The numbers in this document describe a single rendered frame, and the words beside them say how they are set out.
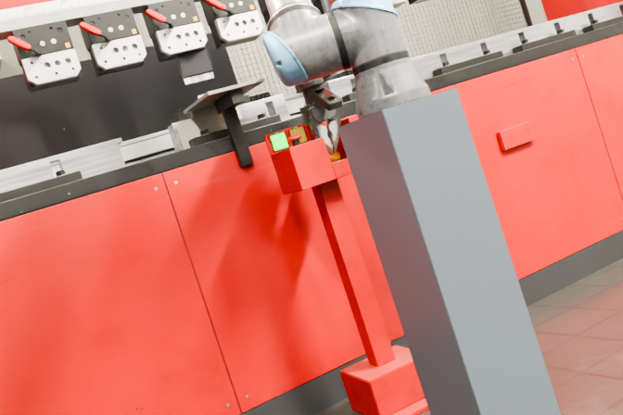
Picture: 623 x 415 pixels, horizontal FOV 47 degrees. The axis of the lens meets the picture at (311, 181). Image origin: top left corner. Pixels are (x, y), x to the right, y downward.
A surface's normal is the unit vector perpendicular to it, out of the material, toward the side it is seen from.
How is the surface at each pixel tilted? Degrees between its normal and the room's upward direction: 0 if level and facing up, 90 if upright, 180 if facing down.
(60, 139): 90
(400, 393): 90
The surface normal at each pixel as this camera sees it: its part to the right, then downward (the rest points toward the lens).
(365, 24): -0.03, 0.03
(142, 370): 0.42, -0.11
